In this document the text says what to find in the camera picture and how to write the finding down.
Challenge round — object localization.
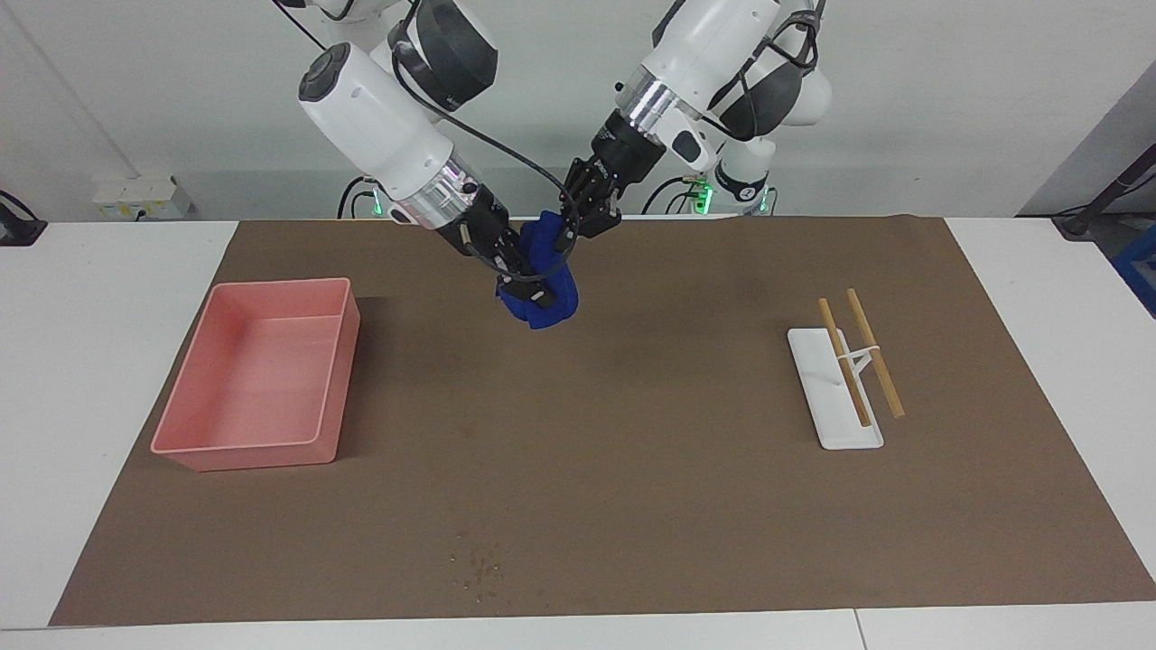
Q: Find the black tripod leg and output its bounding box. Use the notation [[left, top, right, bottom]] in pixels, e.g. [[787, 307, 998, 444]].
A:
[[1052, 144, 1156, 240]]

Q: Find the white towel rack base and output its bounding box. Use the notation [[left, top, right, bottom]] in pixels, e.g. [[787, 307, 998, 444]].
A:
[[787, 327, 885, 450]]

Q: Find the black right base cable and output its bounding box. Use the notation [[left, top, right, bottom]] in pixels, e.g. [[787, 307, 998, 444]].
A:
[[338, 176, 380, 219]]

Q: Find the black stand foot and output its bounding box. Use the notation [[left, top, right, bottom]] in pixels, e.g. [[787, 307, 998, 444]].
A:
[[0, 190, 48, 246]]

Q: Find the blue box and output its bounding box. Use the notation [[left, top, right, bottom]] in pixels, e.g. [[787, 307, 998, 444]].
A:
[[1111, 221, 1156, 317]]

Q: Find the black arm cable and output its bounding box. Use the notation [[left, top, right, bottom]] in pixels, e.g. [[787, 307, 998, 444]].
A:
[[713, 0, 827, 141], [388, 0, 579, 281]]

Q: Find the blue towel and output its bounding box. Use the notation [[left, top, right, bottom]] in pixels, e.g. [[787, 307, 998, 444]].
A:
[[495, 210, 580, 330]]

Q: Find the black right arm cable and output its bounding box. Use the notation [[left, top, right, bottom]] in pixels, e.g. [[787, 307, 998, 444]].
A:
[[388, 0, 579, 281]]

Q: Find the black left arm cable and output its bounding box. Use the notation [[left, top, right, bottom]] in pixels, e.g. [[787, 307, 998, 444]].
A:
[[713, 0, 827, 141]]

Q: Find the pink plastic bin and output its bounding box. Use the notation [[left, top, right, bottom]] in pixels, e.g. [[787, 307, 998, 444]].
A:
[[150, 277, 361, 472]]

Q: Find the black base cable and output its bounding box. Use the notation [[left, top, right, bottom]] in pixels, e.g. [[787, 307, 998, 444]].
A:
[[641, 172, 714, 216], [338, 176, 380, 219]]

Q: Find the white power strip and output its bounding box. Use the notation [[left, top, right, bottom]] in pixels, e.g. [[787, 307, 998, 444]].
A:
[[93, 176, 193, 220]]

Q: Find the brown table mat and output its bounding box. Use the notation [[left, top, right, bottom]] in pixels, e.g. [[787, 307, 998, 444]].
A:
[[50, 215, 1156, 627]]

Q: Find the black left base cable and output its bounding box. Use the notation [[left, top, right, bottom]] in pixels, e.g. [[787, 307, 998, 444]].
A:
[[641, 172, 714, 216]]

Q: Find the wooden rack rod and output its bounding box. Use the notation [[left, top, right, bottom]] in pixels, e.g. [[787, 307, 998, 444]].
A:
[[818, 298, 873, 428], [845, 288, 906, 420]]

